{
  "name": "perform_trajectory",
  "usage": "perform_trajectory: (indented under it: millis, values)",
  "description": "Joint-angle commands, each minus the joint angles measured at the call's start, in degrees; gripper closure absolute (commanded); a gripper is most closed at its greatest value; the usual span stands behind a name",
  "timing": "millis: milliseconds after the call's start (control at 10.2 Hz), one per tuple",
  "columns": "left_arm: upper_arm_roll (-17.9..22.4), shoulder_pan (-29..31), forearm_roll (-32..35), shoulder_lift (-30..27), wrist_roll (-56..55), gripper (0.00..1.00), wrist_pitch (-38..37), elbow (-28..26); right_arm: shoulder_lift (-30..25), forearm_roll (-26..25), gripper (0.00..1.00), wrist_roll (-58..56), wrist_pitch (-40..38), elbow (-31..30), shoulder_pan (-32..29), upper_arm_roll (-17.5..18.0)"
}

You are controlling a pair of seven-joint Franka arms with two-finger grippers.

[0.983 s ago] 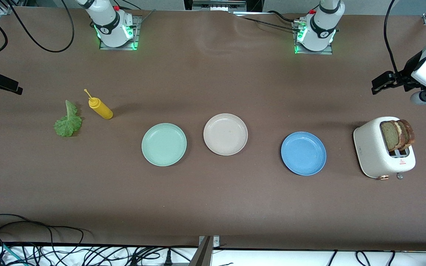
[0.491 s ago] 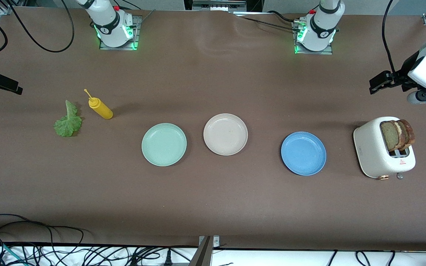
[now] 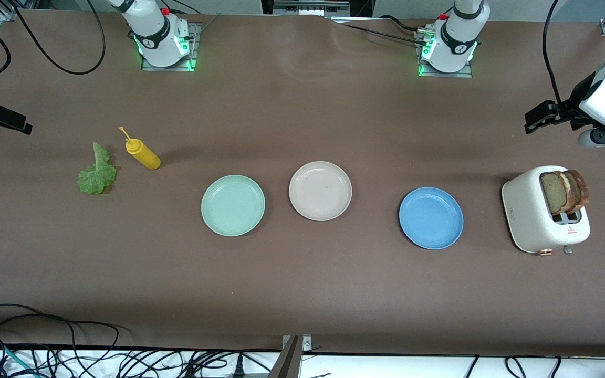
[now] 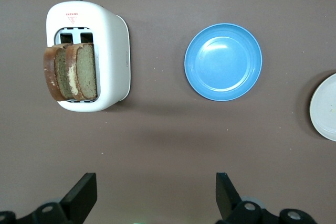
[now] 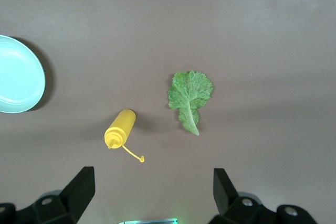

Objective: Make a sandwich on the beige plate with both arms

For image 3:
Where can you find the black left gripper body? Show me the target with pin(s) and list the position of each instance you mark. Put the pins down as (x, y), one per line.
(577, 100)

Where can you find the brown bread slice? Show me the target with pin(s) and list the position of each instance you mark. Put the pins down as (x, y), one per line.
(552, 191)
(583, 191)

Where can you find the green lettuce leaf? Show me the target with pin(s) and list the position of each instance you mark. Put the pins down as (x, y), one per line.
(95, 178)

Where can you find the blue plate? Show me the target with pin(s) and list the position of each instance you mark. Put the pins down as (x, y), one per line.
(431, 218)

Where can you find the beige plate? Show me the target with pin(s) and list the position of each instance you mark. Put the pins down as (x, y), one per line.
(320, 191)

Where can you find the mint green plate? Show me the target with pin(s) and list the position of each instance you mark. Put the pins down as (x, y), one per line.
(232, 206)

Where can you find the white toaster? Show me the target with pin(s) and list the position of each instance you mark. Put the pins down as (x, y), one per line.
(525, 215)

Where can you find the yellow squeeze bottle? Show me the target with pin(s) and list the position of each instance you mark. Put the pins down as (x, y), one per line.
(145, 155)

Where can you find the black equipment box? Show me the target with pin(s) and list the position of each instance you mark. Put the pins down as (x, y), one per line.
(313, 6)

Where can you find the brown table cover sheet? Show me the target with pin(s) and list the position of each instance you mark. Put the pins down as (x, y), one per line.
(302, 294)

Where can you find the black power plug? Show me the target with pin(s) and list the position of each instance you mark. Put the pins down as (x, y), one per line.
(238, 366)

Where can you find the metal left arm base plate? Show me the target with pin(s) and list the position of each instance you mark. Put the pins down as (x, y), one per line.
(447, 74)

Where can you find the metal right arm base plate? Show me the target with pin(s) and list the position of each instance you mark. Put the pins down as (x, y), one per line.
(194, 52)

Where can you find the grey metal bracket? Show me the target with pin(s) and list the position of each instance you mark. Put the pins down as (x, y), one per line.
(287, 362)

